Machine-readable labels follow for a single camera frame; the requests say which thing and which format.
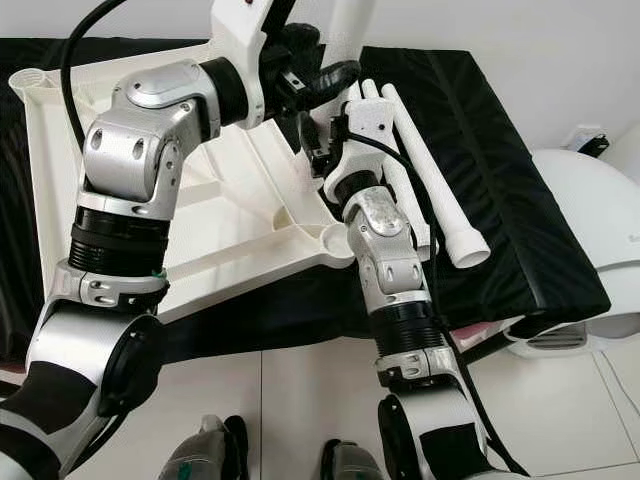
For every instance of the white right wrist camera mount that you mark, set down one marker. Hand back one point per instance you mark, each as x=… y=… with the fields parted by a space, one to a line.
x=370 y=125

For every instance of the grey robot right foot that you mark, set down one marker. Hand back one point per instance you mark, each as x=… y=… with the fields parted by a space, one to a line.
x=350 y=462

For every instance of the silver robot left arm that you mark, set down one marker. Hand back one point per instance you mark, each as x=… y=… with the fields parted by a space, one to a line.
x=140 y=160

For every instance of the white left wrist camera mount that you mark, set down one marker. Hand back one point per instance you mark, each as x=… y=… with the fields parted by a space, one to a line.
x=250 y=50

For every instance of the grey robot left foot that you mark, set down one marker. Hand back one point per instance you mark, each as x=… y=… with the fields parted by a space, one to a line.
x=210 y=450

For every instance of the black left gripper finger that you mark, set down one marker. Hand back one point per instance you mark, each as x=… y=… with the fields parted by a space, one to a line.
x=328 y=80

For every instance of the black metal table leg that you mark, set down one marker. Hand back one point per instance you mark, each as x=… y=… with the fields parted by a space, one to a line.
x=500 y=340

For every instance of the black cloth table cover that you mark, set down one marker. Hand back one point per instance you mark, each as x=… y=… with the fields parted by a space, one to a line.
x=510 y=180

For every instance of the wall socket with black plug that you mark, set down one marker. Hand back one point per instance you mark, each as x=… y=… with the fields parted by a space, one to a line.
x=588 y=141

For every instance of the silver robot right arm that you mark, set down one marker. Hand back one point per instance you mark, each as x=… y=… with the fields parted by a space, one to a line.
x=395 y=260

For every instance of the white dome appliance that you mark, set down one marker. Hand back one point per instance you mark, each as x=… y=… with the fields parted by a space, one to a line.
x=590 y=210

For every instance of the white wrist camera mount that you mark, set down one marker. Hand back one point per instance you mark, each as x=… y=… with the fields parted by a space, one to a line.
x=250 y=50
x=370 y=125

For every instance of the white plastic children table top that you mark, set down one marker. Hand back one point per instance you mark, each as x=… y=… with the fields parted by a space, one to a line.
x=240 y=200

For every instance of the white cylinder appliance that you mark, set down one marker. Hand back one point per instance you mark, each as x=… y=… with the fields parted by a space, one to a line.
x=630 y=150

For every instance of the grey robot foot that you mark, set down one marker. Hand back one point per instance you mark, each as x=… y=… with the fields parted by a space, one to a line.
x=350 y=462
x=210 y=450

